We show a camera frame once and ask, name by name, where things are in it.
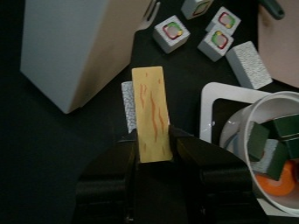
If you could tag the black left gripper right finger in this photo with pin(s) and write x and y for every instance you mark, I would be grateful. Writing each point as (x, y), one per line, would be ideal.
(210, 172)

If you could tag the white round bowl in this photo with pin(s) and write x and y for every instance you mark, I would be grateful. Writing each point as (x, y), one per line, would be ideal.
(253, 116)

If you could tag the pink cutting board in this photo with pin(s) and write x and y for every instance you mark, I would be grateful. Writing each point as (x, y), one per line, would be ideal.
(281, 43)

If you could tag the orange salmon roe sushi toy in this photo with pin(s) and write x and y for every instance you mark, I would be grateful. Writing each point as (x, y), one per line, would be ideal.
(277, 182)

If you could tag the white fork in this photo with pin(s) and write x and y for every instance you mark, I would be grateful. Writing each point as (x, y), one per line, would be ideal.
(150, 16)

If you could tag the white sushi roll cube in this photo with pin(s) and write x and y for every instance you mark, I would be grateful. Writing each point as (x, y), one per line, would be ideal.
(225, 19)
(197, 7)
(171, 33)
(215, 43)

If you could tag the green wrapped sushi toy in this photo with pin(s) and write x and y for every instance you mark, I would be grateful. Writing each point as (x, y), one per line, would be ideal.
(286, 131)
(269, 154)

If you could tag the white rice block toy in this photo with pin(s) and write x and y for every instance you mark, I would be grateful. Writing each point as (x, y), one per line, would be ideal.
(249, 65)

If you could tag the wooden rectangular block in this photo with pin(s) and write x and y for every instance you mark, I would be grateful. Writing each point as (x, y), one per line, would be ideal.
(151, 113)

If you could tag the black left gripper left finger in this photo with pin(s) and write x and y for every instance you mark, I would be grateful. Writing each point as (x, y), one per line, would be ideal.
(107, 175)

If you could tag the white square tray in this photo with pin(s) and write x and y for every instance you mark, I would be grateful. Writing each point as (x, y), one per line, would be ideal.
(218, 96)

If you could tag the white wooden box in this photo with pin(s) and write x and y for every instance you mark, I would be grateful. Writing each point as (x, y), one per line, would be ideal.
(74, 49)

